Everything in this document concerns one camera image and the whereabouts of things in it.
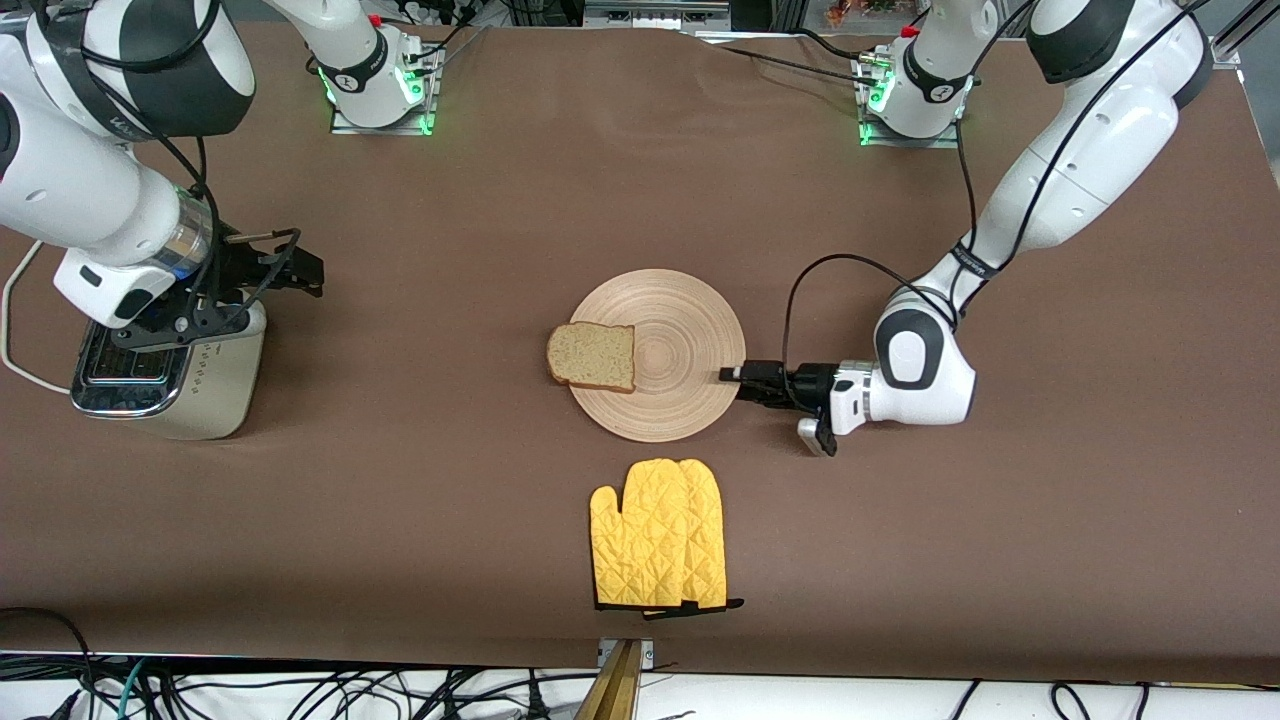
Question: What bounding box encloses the round light wooden plate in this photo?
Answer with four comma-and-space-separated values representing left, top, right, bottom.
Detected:
567, 269, 747, 445

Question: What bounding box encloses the slice of brown-crust bread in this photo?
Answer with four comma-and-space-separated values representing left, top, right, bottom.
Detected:
546, 322, 637, 394

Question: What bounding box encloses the cream and chrome toaster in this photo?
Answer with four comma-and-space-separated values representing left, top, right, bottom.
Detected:
70, 300, 268, 441

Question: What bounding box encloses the yellow quilted oven mitt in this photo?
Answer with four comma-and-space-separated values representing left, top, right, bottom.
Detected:
589, 458, 701, 613
684, 459, 746, 620

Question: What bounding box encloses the brown table cover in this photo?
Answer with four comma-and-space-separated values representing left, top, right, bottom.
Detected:
0, 20, 1280, 687

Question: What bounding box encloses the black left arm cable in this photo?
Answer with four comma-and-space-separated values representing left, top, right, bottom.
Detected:
782, 0, 1251, 403

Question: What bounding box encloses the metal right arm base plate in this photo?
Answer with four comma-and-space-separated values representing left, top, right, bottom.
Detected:
330, 45, 443, 137

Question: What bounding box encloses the white toaster power cable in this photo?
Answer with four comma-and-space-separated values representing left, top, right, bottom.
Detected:
0, 238, 77, 394

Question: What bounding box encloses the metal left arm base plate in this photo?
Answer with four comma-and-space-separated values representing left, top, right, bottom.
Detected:
857, 55, 966, 149

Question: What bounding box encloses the black cable on table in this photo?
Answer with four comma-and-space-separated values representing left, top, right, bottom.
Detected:
720, 43, 871, 85

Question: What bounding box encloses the tangle of black cables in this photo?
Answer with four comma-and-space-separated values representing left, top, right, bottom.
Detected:
0, 605, 601, 720

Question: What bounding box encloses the teal cable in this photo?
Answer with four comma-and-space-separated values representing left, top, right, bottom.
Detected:
115, 658, 149, 720

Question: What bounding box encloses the aluminium frame profile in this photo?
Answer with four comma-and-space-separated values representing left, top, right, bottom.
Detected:
1212, 0, 1280, 67

